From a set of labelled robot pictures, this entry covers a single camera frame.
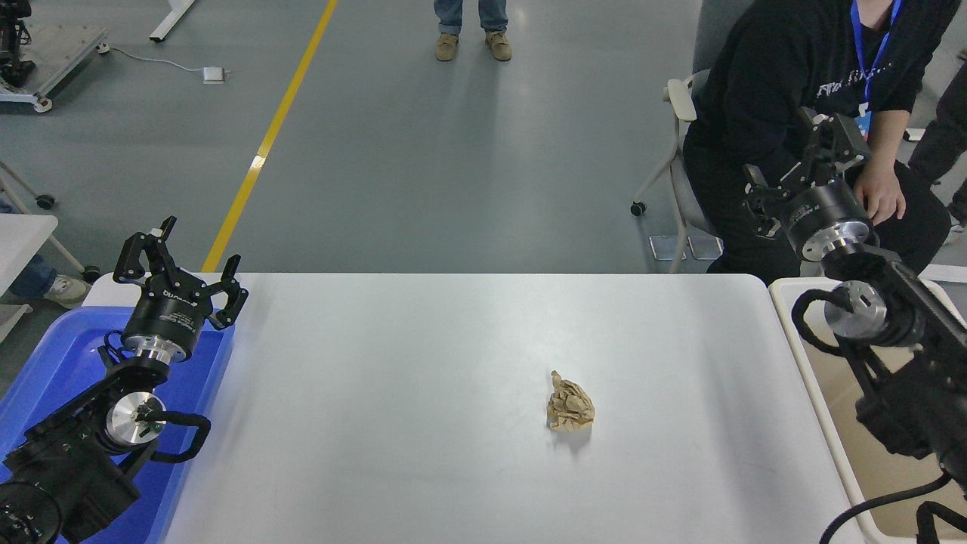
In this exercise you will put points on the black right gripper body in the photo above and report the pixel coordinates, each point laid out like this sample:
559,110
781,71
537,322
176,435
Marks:
823,211

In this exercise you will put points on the white desk leg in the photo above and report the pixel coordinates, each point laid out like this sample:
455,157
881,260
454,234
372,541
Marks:
170,19

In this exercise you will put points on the grey wheeled office chair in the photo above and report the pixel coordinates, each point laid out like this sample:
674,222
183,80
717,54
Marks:
680,98

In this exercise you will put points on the blue plastic tray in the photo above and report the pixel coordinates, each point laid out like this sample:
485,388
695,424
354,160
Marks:
53,363

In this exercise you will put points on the tan paper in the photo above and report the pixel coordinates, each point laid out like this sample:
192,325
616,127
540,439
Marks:
570,408

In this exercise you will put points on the grey wheeled platform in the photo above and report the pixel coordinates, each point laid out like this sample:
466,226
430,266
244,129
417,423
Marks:
64,45

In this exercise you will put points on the person with tan shoes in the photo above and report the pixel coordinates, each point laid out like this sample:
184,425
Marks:
447,47

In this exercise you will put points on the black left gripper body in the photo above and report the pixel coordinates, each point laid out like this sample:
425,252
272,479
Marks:
168,313

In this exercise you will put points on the white floor rail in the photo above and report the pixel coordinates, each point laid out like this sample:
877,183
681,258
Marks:
914,134
944,273

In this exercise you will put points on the person's left hand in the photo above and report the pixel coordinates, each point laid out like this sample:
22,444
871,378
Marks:
884,193

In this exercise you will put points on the black equipment on platform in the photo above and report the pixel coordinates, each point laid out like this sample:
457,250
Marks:
13,45

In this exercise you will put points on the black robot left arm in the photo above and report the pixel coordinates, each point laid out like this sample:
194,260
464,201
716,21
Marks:
68,461

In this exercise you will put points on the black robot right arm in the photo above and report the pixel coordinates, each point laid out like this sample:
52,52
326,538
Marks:
906,317

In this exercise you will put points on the person's left forearm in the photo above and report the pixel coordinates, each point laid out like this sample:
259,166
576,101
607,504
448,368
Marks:
888,136

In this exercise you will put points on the person with white sneakers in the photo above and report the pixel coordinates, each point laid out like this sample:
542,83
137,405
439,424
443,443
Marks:
64,289

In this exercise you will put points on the metal floor plate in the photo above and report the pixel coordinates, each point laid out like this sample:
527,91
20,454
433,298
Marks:
659,248

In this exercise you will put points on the person with black shoes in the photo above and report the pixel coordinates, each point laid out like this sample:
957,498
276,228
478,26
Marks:
948,128

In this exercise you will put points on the person with blue badge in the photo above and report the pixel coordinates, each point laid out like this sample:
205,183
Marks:
755,91

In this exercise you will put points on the white wheeled side table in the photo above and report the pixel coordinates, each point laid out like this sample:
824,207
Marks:
19,242

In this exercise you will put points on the large pale bin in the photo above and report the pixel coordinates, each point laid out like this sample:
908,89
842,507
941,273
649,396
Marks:
838,423

